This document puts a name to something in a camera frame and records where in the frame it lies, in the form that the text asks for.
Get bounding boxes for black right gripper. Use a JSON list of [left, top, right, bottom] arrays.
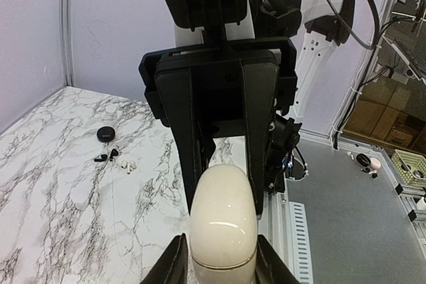
[[139, 37, 301, 216]]

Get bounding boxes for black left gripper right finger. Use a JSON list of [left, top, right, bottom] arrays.
[[254, 234, 300, 284]]

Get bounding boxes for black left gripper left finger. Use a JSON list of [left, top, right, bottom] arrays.
[[140, 233, 188, 284]]

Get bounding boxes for white oval charging case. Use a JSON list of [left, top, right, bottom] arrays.
[[189, 164, 258, 283]]

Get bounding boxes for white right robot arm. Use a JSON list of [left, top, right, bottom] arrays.
[[139, 0, 355, 215]]

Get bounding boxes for round black charging case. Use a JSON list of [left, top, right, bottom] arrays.
[[97, 126, 116, 143]]

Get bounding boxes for pink earbud case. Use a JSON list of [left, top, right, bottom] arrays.
[[369, 157, 382, 178]]

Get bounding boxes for white earbud pair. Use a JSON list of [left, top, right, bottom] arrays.
[[120, 160, 137, 174]]

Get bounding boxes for black earbud upper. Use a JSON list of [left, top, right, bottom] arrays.
[[109, 149, 119, 160]]

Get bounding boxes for black earbud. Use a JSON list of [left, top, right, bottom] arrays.
[[109, 149, 119, 160], [94, 154, 108, 162]]

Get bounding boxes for black earbud lower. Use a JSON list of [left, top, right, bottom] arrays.
[[94, 154, 108, 162]]

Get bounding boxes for yellow plastic basket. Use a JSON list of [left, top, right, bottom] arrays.
[[391, 150, 425, 187]]

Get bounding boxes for aluminium front rail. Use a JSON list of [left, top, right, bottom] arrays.
[[258, 193, 314, 283]]

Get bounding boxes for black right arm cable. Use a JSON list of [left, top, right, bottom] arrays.
[[299, 0, 382, 49]]

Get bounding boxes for right aluminium corner post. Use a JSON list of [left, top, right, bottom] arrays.
[[59, 0, 75, 86]]

